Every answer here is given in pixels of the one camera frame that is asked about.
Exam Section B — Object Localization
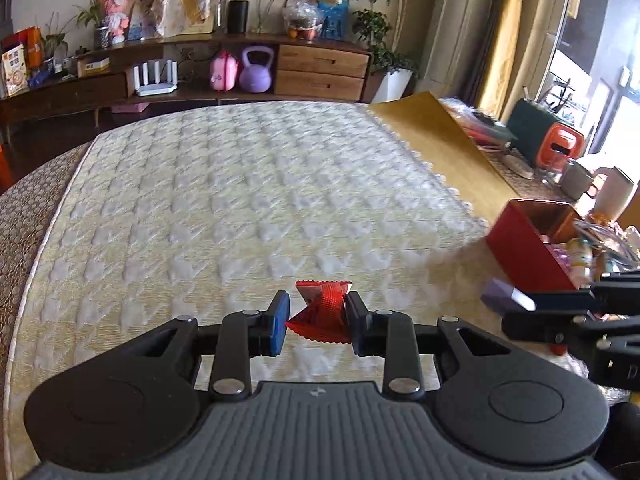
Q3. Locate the pink doll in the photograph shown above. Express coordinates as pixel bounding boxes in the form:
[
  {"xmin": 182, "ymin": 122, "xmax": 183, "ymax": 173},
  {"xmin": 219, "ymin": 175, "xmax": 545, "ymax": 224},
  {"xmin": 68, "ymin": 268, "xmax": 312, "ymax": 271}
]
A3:
[{"xmin": 100, "ymin": 0, "xmax": 133, "ymax": 43}]

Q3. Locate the green and orange desk organizer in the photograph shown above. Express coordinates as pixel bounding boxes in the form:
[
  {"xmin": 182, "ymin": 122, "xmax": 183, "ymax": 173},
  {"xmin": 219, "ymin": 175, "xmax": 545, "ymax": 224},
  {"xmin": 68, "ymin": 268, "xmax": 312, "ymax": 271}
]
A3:
[{"xmin": 506, "ymin": 99, "xmax": 586, "ymax": 168}]

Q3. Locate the tall potted plant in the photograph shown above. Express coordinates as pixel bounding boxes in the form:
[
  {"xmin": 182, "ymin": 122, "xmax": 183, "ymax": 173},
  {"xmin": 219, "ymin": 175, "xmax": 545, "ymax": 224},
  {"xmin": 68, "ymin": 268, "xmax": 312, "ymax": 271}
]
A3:
[{"xmin": 345, "ymin": 0, "xmax": 431, "ymax": 103}]

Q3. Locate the white round lid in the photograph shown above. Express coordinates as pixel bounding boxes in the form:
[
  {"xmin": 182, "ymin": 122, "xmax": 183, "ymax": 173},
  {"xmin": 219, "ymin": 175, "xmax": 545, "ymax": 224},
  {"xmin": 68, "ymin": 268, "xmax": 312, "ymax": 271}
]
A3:
[{"xmin": 502, "ymin": 154, "xmax": 533, "ymax": 178}]

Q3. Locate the cream and yellow carton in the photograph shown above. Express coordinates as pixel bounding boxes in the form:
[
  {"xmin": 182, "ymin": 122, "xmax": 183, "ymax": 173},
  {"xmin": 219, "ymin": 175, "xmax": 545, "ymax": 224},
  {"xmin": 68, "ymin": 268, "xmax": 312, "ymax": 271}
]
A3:
[{"xmin": 77, "ymin": 56, "xmax": 111, "ymax": 77}]

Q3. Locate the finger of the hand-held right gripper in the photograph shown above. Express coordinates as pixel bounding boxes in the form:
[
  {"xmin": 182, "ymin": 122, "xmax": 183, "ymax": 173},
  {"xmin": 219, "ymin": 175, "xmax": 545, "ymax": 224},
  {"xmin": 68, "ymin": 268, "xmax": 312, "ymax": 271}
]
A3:
[
  {"xmin": 501, "ymin": 310, "xmax": 640, "ymax": 347},
  {"xmin": 520, "ymin": 271, "xmax": 640, "ymax": 313}
]

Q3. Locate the red tin box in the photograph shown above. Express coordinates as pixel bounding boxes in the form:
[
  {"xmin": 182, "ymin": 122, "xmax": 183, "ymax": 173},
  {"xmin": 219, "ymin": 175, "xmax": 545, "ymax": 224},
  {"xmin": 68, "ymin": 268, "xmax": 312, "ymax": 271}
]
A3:
[{"xmin": 486, "ymin": 199, "xmax": 601, "ymax": 291}]

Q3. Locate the clear bag of fruit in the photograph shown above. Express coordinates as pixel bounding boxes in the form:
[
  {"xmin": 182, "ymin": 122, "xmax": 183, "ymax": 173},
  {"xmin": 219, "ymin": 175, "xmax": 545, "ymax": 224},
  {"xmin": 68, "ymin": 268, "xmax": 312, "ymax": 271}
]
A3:
[{"xmin": 282, "ymin": 0, "xmax": 323, "ymax": 41}]

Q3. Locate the pink toy case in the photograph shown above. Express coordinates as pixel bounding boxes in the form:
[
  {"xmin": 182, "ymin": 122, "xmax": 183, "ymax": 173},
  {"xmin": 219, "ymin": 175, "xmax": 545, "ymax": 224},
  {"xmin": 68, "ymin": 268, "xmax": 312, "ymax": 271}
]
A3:
[{"xmin": 209, "ymin": 51, "xmax": 238, "ymax": 92}]

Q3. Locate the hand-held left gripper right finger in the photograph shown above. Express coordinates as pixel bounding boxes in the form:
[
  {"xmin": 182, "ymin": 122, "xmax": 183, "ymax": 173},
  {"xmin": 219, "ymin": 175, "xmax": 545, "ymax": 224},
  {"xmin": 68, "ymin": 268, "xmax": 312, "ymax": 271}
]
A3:
[{"xmin": 345, "ymin": 290, "xmax": 518, "ymax": 402}]

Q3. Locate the white router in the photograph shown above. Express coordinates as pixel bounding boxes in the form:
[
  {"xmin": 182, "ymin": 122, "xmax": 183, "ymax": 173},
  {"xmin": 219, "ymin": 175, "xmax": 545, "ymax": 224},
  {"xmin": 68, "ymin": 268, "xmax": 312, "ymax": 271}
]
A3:
[{"xmin": 132, "ymin": 59, "xmax": 180, "ymax": 97}]

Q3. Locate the yellow curtain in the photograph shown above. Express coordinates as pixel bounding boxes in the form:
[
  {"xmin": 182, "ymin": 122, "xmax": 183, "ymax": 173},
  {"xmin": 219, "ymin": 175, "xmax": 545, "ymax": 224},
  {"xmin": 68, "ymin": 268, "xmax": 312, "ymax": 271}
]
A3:
[{"xmin": 472, "ymin": 0, "xmax": 556, "ymax": 121}]

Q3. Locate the stack of books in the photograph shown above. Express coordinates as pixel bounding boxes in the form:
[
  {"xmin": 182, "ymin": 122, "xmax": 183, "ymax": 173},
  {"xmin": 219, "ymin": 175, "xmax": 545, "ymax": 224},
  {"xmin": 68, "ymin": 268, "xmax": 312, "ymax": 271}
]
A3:
[{"xmin": 440, "ymin": 97, "xmax": 516, "ymax": 151}]

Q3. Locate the small potted plant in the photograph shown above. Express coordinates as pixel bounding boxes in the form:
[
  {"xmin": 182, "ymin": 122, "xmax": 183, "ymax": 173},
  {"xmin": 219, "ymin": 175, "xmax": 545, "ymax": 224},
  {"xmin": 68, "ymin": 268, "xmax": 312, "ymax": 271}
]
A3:
[
  {"xmin": 75, "ymin": 0, "xmax": 111, "ymax": 50},
  {"xmin": 42, "ymin": 15, "xmax": 71, "ymax": 73}
]

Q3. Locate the orange gift bag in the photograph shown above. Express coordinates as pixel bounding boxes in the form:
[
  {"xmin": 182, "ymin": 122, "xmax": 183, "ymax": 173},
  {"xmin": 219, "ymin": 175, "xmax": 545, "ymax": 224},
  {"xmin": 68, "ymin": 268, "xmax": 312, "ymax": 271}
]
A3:
[{"xmin": 2, "ymin": 27, "xmax": 43, "ymax": 68}]

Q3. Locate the lavender rectangular block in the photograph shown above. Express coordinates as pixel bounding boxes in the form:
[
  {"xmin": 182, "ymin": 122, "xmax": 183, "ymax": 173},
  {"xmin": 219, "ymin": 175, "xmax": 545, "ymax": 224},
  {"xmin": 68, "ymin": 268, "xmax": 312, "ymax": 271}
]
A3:
[{"xmin": 481, "ymin": 279, "xmax": 537, "ymax": 317}]

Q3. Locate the black cylinder speaker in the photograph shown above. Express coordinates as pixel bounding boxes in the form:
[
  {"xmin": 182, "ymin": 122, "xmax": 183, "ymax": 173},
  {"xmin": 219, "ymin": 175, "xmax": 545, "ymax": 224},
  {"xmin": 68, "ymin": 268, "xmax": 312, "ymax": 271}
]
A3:
[{"xmin": 227, "ymin": 0, "xmax": 250, "ymax": 35}]

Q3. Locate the quilted cream table mat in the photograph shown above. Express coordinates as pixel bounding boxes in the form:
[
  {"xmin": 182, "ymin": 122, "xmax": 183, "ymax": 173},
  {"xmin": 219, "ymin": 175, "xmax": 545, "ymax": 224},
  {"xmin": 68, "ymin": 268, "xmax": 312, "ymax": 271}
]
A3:
[{"xmin": 20, "ymin": 91, "xmax": 516, "ymax": 461}]

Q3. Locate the pale green mug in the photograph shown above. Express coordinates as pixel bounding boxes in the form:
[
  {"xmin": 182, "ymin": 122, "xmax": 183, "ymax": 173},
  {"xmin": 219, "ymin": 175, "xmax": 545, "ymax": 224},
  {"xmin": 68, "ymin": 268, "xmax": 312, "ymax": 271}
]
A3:
[{"xmin": 560, "ymin": 160, "xmax": 596, "ymax": 201}]

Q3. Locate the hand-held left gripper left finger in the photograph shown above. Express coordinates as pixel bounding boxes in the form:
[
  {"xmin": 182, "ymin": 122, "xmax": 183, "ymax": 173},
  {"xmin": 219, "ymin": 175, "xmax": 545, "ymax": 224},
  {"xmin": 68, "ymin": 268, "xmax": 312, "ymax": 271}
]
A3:
[{"xmin": 125, "ymin": 290, "xmax": 292, "ymax": 402}]

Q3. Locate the red foil packet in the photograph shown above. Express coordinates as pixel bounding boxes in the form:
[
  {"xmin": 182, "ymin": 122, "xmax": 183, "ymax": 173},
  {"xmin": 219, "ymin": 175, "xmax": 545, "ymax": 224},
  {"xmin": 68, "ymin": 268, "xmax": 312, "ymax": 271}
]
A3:
[{"xmin": 286, "ymin": 280, "xmax": 353, "ymax": 345}]

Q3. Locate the clear drinking glass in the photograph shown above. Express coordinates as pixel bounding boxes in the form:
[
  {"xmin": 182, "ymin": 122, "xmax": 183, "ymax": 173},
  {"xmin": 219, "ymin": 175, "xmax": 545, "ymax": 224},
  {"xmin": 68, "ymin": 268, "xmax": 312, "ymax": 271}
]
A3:
[{"xmin": 545, "ymin": 157, "xmax": 568, "ymax": 186}]

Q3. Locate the white thermos mug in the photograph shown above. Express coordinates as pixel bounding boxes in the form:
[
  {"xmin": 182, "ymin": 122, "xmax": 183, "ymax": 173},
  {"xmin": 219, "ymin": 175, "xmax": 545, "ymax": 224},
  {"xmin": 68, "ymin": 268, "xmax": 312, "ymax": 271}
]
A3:
[{"xmin": 590, "ymin": 166, "xmax": 636, "ymax": 221}]

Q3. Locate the wooden TV cabinet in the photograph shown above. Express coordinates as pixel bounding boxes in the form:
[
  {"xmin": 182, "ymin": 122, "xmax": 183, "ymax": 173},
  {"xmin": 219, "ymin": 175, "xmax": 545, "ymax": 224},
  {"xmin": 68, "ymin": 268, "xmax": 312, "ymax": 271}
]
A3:
[{"xmin": 0, "ymin": 35, "xmax": 373, "ymax": 131}]

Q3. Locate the purple kettlebell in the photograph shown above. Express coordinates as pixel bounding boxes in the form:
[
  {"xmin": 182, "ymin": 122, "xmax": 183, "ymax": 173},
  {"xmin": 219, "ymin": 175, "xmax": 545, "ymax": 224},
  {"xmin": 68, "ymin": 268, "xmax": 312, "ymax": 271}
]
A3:
[{"xmin": 239, "ymin": 46, "xmax": 275, "ymax": 93}]

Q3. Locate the white standing air conditioner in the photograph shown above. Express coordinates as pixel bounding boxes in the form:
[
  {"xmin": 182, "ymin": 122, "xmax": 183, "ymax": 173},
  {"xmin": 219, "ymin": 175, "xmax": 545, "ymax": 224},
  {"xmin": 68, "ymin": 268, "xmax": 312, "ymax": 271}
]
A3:
[{"xmin": 420, "ymin": 0, "xmax": 481, "ymax": 106}]

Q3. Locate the snack box with bowl picture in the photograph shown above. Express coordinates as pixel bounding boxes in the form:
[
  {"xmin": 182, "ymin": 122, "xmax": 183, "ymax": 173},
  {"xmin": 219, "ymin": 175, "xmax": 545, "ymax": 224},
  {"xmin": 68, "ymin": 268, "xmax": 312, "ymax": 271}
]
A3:
[{"xmin": 1, "ymin": 45, "xmax": 30, "ymax": 97}]

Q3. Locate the blue printed box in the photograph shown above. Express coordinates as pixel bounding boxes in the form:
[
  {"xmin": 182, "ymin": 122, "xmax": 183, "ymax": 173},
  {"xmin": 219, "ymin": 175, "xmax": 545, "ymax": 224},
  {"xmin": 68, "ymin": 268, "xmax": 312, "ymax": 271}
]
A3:
[{"xmin": 317, "ymin": 1, "xmax": 350, "ymax": 40}]

